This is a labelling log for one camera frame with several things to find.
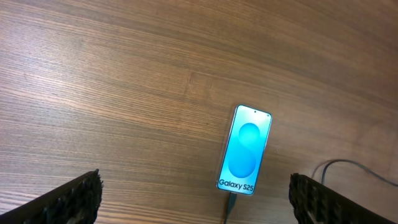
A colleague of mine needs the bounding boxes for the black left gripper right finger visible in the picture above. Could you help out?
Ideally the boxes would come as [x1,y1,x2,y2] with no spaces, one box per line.
[289,173,394,224]

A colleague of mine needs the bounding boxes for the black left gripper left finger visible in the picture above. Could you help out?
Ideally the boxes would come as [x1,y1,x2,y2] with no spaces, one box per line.
[1,169,103,224]

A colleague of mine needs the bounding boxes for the black USB charging cable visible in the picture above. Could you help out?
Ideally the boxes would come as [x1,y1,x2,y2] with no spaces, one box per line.
[222,159,398,224]

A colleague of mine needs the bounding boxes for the teal screen smartphone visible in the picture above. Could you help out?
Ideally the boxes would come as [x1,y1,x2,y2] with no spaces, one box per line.
[216,105,272,195]

